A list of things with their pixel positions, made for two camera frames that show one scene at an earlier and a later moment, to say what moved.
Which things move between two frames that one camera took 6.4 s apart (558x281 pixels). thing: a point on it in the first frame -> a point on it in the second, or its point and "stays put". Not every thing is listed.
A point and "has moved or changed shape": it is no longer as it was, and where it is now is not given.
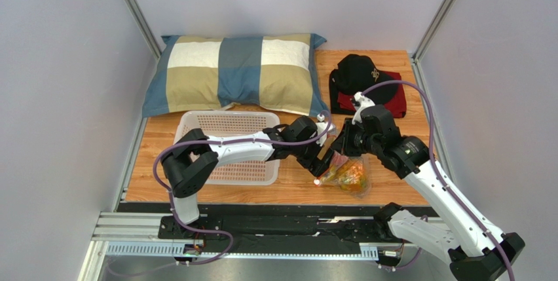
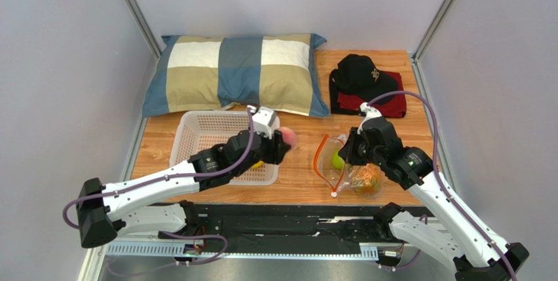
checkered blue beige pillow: x=275 y=73 stays put
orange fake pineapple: x=350 y=174 -> x=365 y=179
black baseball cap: x=355 y=73 stays put
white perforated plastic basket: x=222 y=124 stays put
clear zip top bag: x=350 y=173 has moved or changed shape
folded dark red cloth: x=395 y=107 stays put
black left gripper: x=320 y=167 -> x=276 y=154
